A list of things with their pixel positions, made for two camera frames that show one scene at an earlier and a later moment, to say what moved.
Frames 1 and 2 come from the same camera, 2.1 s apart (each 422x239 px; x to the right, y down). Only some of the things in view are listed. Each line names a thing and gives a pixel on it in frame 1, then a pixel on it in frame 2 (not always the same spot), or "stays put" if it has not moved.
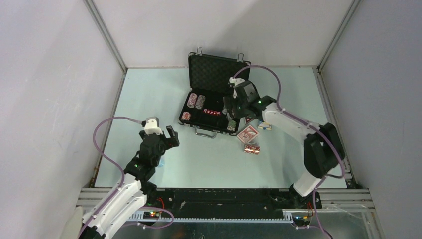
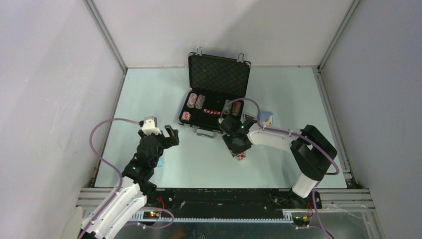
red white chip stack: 186,116 stays put
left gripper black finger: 173,141 stays put
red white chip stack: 252,149 -> 240,156
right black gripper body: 239,107 -> 234,147
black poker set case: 202,109 stays put
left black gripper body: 163,146 stays put
